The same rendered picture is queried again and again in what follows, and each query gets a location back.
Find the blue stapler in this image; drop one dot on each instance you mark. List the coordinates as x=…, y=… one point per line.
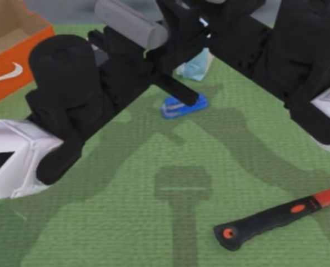
x=176, y=109

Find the green mat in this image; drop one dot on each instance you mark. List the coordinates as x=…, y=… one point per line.
x=120, y=228

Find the orange shoe box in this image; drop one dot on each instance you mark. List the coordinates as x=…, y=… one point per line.
x=12, y=69

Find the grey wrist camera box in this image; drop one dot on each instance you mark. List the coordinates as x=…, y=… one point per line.
x=131, y=22

